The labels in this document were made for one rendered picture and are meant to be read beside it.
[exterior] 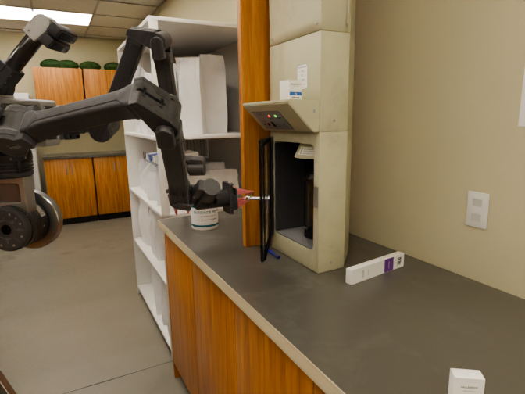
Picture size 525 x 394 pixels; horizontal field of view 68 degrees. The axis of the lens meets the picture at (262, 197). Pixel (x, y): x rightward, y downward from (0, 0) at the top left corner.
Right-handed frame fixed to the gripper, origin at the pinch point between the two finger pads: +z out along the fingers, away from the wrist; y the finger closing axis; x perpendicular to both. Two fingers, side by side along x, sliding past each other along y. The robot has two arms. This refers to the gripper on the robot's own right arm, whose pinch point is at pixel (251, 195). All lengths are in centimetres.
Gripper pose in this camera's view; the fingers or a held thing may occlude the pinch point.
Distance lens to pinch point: 133.7
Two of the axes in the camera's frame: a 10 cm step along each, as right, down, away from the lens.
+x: -4.7, -1.7, 8.6
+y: -0.1, -9.8, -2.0
